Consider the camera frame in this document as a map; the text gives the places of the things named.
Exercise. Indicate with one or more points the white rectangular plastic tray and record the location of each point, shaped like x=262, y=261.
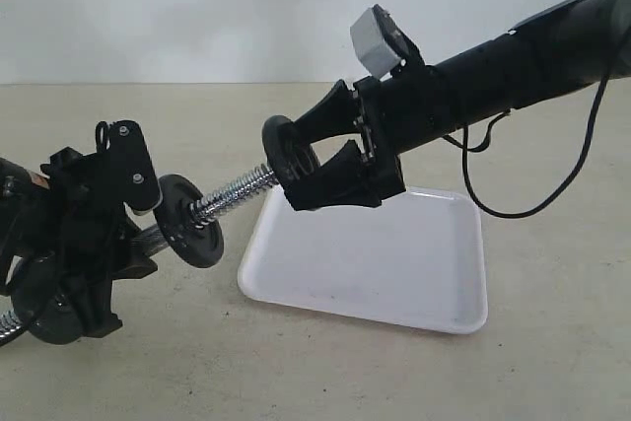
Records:
x=416, y=261

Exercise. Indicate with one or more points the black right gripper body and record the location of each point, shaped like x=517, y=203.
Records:
x=410, y=109

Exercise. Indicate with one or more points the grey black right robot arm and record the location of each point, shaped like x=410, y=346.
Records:
x=550, y=56

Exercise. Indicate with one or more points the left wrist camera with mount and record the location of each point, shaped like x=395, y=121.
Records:
x=128, y=165

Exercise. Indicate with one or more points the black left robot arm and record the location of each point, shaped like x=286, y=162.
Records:
x=24, y=213

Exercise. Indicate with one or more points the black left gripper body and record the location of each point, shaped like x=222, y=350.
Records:
x=87, y=227

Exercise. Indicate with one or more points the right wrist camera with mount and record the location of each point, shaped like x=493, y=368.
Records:
x=380, y=44

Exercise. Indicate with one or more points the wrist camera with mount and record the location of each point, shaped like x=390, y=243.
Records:
x=380, y=44
x=128, y=165

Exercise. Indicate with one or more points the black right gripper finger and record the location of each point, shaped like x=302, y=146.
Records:
x=336, y=114
x=341, y=181

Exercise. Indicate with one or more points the black weight plate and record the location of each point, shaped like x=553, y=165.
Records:
x=38, y=292
x=201, y=246
x=288, y=154

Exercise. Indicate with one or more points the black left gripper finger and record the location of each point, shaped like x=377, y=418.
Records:
x=134, y=264
x=94, y=308

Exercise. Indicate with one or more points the chrome threaded dumbbell bar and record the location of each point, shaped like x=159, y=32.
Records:
x=209, y=208

